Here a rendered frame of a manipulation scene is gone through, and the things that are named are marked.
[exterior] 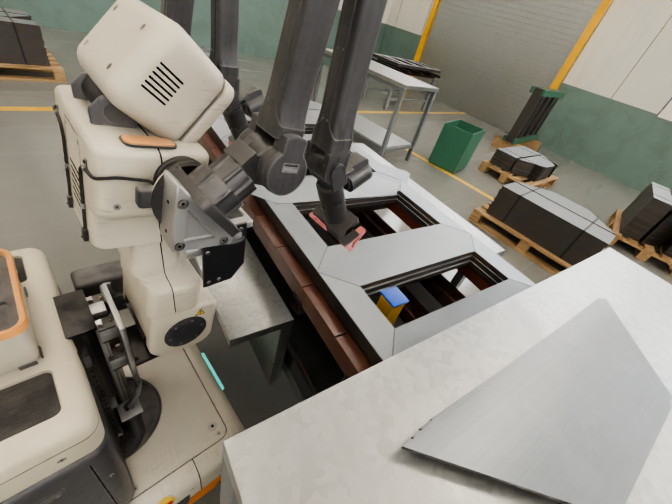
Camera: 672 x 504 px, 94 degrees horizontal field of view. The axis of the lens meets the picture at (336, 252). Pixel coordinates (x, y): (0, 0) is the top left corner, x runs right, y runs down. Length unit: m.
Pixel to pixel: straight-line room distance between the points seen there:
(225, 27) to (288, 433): 0.83
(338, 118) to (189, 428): 1.07
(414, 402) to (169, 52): 0.60
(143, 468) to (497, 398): 1.02
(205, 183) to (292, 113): 0.16
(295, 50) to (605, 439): 0.70
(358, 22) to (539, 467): 0.65
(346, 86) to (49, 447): 0.76
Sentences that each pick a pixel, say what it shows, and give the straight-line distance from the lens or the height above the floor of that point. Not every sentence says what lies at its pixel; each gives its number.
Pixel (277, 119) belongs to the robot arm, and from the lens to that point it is 0.50.
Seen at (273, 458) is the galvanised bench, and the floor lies 1.05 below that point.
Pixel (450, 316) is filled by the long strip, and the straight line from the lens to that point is 0.95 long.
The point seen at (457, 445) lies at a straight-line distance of 0.49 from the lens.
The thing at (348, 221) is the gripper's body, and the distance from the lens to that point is 0.73.
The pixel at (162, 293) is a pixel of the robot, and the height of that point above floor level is 0.89.
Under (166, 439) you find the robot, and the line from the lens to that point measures 1.28.
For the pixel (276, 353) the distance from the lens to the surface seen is 1.13.
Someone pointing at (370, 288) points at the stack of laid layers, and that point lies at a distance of 0.92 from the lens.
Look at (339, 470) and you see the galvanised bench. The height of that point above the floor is 1.05.
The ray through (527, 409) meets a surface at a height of 1.07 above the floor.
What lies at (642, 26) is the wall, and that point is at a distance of 9.14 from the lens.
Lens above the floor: 1.46
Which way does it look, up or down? 37 degrees down
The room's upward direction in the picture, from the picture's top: 18 degrees clockwise
